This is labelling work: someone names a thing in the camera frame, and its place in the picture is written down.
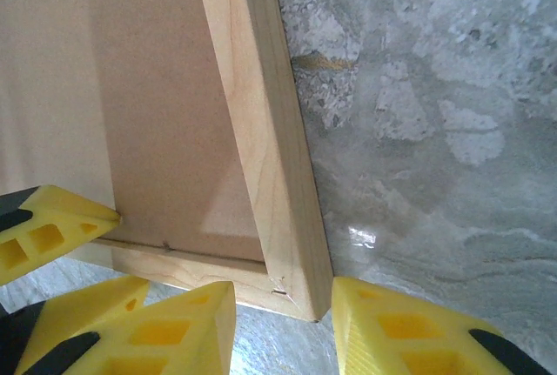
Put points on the light wooden picture frame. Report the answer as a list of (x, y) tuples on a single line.
[(261, 131)]

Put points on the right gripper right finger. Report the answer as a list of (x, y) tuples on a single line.
[(413, 340)]

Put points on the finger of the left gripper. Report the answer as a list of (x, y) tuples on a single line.
[(52, 231), (95, 305)]

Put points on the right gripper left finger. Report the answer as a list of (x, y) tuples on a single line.
[(165, 340)]

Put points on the brown frame backing board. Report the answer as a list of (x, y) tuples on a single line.
[(152, 88)]

